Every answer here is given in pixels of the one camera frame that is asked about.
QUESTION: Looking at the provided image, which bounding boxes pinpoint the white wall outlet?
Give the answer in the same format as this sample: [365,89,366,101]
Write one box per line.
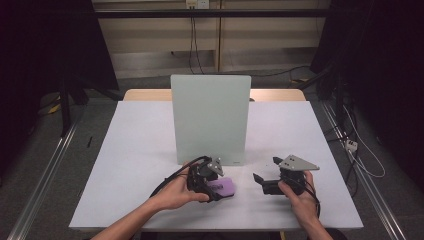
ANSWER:
[185,0,211,10]

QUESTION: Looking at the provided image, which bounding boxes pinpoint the person's right hand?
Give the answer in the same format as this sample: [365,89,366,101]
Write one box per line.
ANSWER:
[277,170,320,229]

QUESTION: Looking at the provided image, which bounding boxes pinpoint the black horizontal bar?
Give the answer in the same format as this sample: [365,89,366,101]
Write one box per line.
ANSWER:
[94,8,332,19]

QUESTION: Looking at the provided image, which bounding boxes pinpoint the white floor cable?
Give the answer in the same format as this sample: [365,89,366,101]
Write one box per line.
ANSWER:
[342,104,387,179]

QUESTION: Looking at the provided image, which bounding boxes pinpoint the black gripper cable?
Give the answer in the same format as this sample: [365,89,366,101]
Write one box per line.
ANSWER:
[293,178,322,219]
[149,155,213,198]

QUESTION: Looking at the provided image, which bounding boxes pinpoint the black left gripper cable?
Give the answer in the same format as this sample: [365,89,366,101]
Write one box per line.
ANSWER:
[149,155,213,198]

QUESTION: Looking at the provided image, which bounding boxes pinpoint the black metal stand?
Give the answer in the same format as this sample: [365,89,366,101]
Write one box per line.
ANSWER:
[58,73,90,138]

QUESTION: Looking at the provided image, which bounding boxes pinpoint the white table cover sheet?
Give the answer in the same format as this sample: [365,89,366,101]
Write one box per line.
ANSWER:
[68,100,364,231]

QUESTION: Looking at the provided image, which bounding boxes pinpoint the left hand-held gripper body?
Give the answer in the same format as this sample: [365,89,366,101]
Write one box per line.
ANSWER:
[185,156,225,203]

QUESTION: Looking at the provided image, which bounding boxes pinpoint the purple whiteboard eraser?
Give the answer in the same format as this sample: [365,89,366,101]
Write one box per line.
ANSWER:
[206,176,237,198]

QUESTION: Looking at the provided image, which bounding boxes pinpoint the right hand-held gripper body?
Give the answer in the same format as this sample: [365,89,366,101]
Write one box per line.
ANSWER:
[278,154,321,197]

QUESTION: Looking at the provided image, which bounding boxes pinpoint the aluminium floor rail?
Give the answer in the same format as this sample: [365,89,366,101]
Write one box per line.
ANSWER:
[6,109,86,240]
[319,100,408,240]

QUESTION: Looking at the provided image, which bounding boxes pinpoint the person's left hand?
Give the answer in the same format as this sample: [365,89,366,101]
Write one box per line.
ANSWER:
[147,173,211,212]

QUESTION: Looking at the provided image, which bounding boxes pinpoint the frosted glass whiteboard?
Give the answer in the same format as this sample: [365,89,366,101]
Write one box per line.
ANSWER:
[170,74,252,167]

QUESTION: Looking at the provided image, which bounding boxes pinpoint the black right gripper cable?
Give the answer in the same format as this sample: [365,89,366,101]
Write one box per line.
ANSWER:
[293,178,322,219]

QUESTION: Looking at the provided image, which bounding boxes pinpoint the black curtain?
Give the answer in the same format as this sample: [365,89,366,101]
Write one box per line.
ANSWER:
[309,0,424,193]
[0,0,120,178]

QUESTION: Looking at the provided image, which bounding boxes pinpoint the wooden table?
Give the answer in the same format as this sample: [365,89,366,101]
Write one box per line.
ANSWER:
[123,88,307,103]

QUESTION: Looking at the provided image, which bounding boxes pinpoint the black hanging cables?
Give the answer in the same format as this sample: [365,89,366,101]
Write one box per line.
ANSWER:
[188,16,205,75]

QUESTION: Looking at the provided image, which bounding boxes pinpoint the black floor cable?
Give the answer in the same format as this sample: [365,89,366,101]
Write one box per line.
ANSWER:
[213,65,312,79]

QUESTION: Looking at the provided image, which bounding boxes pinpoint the white power strip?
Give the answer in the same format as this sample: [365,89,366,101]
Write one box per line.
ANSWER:
[344,139,359,154]

